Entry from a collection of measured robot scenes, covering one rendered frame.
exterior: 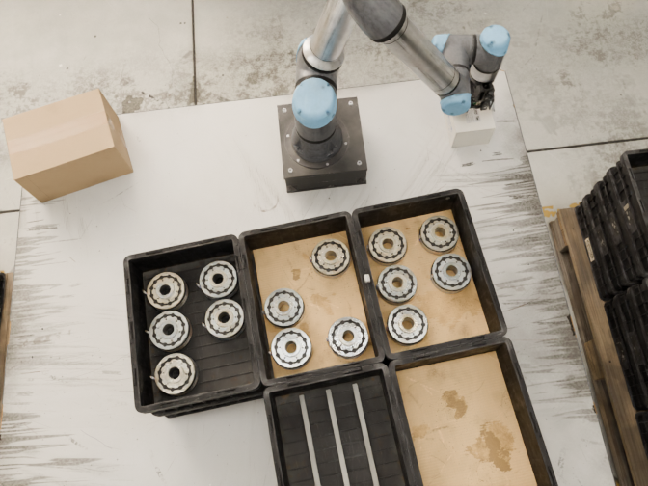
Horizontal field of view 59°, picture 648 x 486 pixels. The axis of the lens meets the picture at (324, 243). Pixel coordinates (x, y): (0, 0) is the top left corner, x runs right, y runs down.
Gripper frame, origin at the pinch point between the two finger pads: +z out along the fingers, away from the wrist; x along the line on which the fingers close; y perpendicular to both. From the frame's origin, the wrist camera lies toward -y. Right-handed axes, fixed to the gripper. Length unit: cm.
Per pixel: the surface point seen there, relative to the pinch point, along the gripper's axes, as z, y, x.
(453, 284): -10, 59, -17
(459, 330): -7, 70, -17
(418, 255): -7, 48, -24
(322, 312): -7, 61, -52
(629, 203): 22, 30, 52
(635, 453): 61, 107, 50
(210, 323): -10, 61, -81
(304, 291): -7, 55, -56
